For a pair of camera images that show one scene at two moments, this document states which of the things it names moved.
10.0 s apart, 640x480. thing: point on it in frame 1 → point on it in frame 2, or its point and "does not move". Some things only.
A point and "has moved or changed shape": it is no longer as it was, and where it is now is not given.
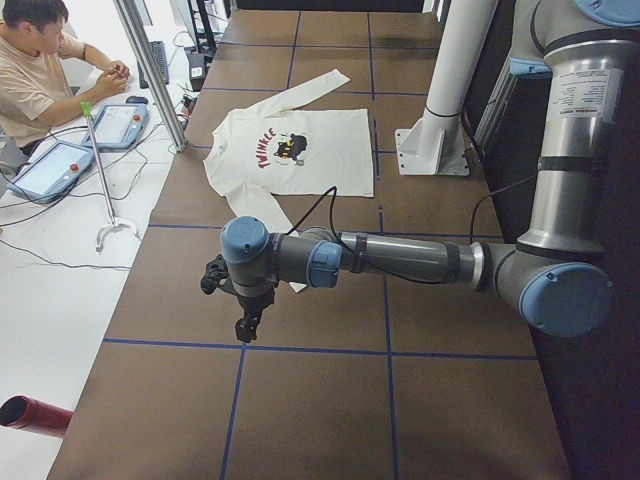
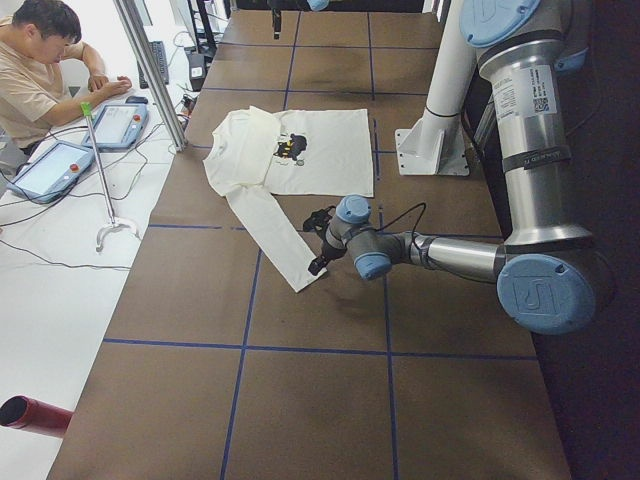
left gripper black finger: [246, 327] → [317, 263]
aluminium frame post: [163, 93] does not move
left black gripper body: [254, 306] → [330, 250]
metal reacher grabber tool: [114, 222] does not move
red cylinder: [24, 411] does not move
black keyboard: [160, 56] does not move
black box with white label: [197, 68] does not move
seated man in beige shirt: [35, 88] does not move
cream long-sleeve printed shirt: [275, 149] has moved or changed shape
